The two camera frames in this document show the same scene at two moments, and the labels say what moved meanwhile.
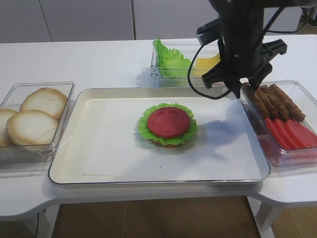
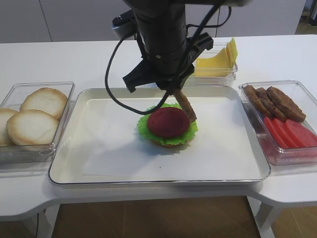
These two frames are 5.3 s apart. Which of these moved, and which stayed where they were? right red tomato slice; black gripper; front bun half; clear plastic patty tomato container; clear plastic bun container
Moved: black gripper
Stayed: front bun half; right red tomato slice; clear plastic bun container; clear plastic patty tomato container
